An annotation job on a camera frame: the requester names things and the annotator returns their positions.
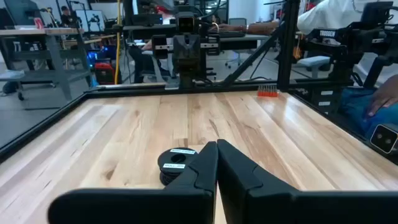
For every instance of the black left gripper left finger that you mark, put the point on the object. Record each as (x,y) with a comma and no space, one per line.
(140,205)

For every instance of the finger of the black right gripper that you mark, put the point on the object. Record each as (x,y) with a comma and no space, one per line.
(193,59)
(179,59)

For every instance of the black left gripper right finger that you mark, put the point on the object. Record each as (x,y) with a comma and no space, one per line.
(311,208)

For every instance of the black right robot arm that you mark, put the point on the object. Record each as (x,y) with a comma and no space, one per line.
(186,81)

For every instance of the red tool box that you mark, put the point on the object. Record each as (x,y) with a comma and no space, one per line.
(104,73)

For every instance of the computer monitor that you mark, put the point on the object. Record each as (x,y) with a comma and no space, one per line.
(90,20)

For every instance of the red screwdriver bit set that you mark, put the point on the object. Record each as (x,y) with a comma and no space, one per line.
(267,91)

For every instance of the wooden workbench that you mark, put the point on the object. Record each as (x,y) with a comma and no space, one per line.
(46,31)

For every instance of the grey padded bench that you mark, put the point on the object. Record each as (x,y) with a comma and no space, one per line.
(312,61)

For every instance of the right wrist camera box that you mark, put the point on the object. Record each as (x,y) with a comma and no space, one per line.
(186,24)

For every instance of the black aluminium table frame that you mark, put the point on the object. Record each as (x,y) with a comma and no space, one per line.
(286,56)

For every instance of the small black camera box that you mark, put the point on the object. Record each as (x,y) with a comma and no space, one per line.
(385,138)

